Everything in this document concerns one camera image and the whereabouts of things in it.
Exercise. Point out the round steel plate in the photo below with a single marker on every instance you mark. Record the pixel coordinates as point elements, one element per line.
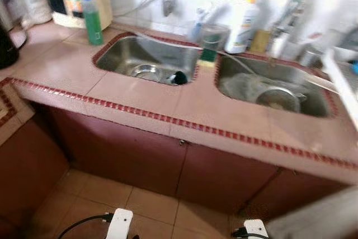
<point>144,73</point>

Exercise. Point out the white dish rack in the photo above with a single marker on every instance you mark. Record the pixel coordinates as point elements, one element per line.
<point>338,82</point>

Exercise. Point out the small steel cup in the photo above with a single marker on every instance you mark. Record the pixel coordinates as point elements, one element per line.
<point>309,55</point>

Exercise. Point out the steel pot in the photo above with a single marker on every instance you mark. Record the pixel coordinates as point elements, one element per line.
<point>277,100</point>

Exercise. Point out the stainless steel sink basin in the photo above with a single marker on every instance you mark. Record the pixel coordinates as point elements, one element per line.
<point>268,74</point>
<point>128,54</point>

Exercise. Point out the dark red cabinet door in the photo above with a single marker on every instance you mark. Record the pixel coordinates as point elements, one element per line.
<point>120,149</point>
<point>296,191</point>
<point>224,177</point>

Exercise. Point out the chrome swivel faucet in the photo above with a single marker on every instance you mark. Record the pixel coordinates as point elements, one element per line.
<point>285,20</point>

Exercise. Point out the yellow sponge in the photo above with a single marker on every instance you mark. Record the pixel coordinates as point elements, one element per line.
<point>260,42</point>

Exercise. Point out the white towel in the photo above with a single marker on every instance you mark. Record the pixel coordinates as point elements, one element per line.
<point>319,216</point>

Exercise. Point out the clear plastic bag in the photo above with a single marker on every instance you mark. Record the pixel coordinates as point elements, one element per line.
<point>240,85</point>

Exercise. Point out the white detergent bottle yellow cap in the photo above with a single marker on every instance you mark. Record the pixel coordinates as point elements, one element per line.
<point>243,26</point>

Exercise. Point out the green sponge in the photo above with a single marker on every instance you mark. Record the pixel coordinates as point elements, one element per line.
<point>208,55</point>

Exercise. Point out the pale toothbrush cup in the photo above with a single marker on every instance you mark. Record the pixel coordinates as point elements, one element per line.
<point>196,29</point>

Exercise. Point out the green dish soap bottle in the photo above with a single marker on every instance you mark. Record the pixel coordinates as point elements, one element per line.
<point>93,23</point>

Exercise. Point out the dark red corner cabinet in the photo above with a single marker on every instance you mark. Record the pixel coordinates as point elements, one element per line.
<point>31,163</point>

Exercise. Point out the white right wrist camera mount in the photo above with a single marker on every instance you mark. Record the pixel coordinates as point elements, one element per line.
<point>257,230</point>

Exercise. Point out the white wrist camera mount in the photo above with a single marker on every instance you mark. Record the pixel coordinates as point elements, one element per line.
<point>257,230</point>
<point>120,225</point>

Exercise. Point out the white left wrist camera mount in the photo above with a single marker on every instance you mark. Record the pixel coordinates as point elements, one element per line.
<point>120,225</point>

